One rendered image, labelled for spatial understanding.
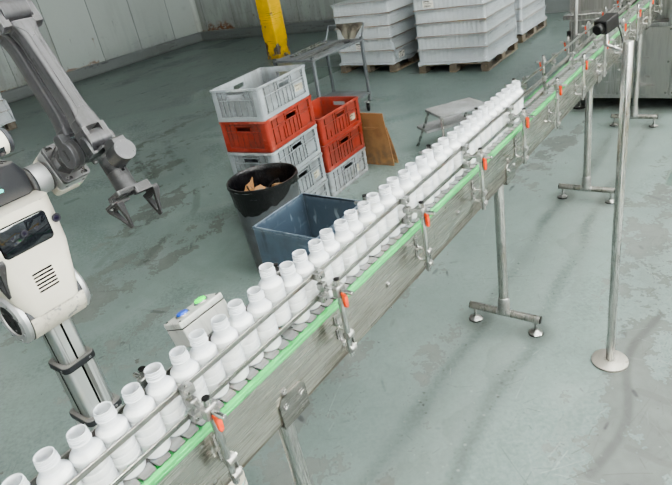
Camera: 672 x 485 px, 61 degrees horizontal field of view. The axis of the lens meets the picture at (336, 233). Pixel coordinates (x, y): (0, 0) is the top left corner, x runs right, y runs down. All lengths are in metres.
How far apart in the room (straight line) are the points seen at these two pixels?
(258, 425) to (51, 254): 0.78
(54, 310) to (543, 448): 1.80
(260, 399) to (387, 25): 7.51
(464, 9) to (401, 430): 6.21
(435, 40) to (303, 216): 5.97
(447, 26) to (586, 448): 6.37
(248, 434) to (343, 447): 1.16
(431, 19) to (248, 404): 7.15
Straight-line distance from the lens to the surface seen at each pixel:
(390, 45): 8.60
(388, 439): 2.51
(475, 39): 7.93
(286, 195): 3.45
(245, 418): 1.37
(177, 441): 1.29
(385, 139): 4.99
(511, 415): 2.58
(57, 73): 1.70
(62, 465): 1.17
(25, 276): 1.76
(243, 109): 3.88
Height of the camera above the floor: 1.85
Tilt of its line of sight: 27 degrees down
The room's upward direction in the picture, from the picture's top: 11 degrees counter-clockwise
